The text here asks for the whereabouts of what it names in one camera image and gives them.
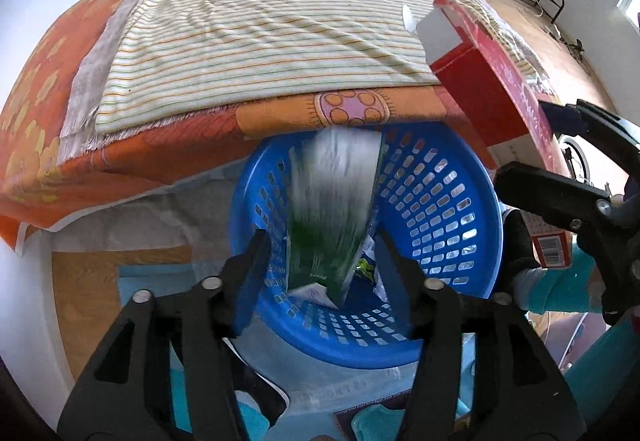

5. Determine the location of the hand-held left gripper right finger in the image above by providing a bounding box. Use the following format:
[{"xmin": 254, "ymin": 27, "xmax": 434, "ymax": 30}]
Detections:
[{"xmin": 377, "ymin": 231, "xmax": 586, "ymax": 441}]

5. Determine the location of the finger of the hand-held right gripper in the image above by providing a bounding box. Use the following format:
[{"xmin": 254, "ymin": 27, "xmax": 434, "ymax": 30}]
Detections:
[
  {"xmin": 494, "ymin": 161, "xmax": 621, "ymax": 234},
  {"xmin": 537, "ymin": 98, "xmax": 640, "ymax": 162}
]

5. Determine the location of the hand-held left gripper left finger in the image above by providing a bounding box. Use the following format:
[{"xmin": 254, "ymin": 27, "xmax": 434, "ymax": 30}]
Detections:
[{"xmin": 57, "ymin": 228, "xmax": 273, "ymax": 441}]

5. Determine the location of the light blue floor mat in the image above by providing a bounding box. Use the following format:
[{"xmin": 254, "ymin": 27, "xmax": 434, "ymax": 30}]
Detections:
[{"xmin": 117, "ymin": 263, "xmax": 476, "ymax": 441}]

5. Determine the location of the striped towel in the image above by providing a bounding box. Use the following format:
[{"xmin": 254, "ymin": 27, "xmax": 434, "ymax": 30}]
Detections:
[{"xmin": 60, "ymin": 0, "xmax": 551, "ymax": 156}]

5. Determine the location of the green and white box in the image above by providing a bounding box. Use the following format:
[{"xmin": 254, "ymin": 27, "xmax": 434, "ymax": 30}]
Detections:
[{"xmin": 285, "ymin": 128, "xmax": 386, "ymax": 309}]

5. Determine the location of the blue plastic basket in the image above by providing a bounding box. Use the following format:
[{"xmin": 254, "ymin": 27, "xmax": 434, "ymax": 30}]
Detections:
[{"xmin": 228, "ymin": 123, "xmax": 503, "ymax": 370}]

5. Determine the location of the white plastic sheet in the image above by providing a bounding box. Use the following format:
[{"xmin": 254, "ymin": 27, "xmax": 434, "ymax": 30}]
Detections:
[{"xmin": 50, "ymin": 166, "xmax": 251, "ymax": 252}]

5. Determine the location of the orange floral blanket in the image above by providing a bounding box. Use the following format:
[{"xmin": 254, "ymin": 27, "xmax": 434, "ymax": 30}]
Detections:
[{"xmin": 0, "ymin": 0, "xmax": 566, "ymax": 252}]

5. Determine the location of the red cardboard box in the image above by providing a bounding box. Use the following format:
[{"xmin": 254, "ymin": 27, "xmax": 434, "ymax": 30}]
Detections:
[{"xmin": 416, "ymin": 0, "xmax": 573, "ymax": 269}]

